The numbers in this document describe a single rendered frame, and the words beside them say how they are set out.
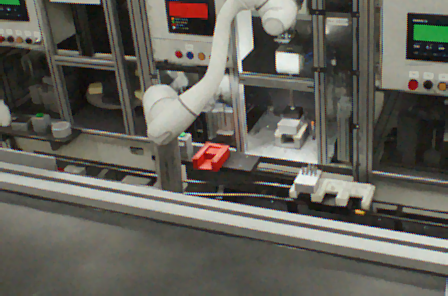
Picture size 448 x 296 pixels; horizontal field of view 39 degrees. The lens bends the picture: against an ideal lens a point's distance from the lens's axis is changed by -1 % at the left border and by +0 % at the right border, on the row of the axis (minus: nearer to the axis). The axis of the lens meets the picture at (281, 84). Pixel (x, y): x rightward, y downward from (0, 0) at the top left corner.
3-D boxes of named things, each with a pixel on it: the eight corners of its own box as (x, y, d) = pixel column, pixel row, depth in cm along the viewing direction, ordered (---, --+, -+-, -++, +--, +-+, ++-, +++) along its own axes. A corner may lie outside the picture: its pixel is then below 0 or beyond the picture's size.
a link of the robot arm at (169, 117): (178, 102, 221) (170, 87, 232) (142, 138, 221) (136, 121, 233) (203, 123, 228) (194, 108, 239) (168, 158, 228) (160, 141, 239)
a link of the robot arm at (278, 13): (305, 11, 231) (280, -15, 229) (292, 29, 219) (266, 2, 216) (285, 26, 237) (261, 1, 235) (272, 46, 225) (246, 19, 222)
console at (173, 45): (151, 63, 302) (137, -30, 282) (178, 41, 326) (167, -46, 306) (230, 71, 288) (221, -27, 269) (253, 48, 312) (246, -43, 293)
